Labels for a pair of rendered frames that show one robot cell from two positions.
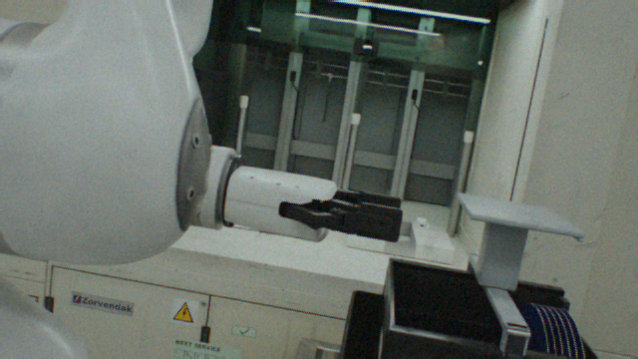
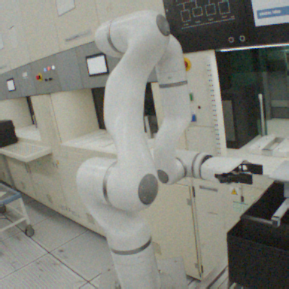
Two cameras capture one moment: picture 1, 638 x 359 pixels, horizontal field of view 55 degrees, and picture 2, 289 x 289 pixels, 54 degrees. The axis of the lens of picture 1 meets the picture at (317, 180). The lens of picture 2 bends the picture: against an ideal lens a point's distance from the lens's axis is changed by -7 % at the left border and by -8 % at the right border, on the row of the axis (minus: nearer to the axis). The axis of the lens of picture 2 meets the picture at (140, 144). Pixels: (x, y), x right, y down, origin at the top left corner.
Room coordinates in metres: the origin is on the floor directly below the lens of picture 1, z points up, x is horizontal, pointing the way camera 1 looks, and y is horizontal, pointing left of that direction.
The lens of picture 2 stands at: (-0.13, -0.37, 1.41)
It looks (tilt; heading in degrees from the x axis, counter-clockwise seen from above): 16 degrees down; 44
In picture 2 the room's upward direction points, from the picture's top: 11 degrees counter-clockwise
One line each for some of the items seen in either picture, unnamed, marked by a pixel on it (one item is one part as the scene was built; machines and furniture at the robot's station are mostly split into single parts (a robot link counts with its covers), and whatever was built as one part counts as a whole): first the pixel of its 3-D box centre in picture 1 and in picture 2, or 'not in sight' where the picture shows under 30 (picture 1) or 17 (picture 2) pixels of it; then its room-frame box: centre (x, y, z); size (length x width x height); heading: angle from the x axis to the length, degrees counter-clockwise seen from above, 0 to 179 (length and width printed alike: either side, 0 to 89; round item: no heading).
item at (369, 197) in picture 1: (368, 205); (254, 166); (0.65, -0.06, 1.06); 0.07 x 0.03 x 0.03; 85
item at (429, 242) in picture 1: (399, 233); not in sight; (1.28, -0.19, 0.89); 0.22 x 0.21 x 0.04; 175
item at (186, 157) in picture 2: not in sight; (182, 163); (0.62, 0.18, 1.06); 0.13 x 0.09 x 0.08; 85
